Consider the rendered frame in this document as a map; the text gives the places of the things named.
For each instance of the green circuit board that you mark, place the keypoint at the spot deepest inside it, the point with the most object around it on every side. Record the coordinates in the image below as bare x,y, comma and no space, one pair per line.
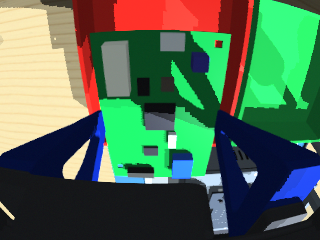
159,92

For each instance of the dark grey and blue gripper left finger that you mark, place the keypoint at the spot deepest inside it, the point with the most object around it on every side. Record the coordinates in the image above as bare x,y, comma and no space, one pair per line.
46,155

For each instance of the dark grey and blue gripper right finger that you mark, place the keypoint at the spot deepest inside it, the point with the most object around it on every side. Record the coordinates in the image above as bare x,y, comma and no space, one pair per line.
286,172

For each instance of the green open-top bin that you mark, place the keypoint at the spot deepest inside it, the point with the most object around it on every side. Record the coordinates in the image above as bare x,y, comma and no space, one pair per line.
284,95

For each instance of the red bin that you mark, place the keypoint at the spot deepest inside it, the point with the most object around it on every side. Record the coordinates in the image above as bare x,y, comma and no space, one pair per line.
225,16

